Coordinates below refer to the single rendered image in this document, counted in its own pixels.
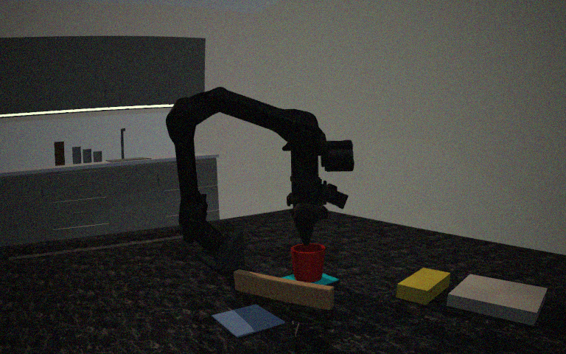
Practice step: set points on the tan wooden bar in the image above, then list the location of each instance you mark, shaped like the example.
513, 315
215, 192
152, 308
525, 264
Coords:
292, 291

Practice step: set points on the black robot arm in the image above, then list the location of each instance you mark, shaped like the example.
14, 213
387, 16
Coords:
299, 128

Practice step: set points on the yellow rectangular block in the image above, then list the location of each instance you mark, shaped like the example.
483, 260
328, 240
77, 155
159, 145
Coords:
423, 286

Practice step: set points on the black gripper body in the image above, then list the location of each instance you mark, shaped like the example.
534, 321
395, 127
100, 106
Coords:
305, 197

